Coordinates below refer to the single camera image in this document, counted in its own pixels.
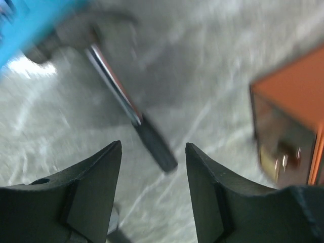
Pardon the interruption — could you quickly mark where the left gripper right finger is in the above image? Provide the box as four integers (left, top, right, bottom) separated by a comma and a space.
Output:
185, 143, 323, 243

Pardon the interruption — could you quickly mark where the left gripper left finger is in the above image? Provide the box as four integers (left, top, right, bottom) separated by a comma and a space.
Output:
1, 141, 122, 242

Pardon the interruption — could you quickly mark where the orange drawer cabinet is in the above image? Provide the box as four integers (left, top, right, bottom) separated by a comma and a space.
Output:
250, 46, 323, 188

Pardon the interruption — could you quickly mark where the black handled hammer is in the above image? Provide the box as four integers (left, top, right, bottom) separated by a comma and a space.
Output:
24, 9, 178, 173

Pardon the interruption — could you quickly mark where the black adjustable wrench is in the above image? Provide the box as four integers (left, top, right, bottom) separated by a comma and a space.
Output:
106, 205, 132, 243

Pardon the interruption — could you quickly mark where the turquoise shark print cloth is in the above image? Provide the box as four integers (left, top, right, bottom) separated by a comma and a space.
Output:
1, 0, 90, 67

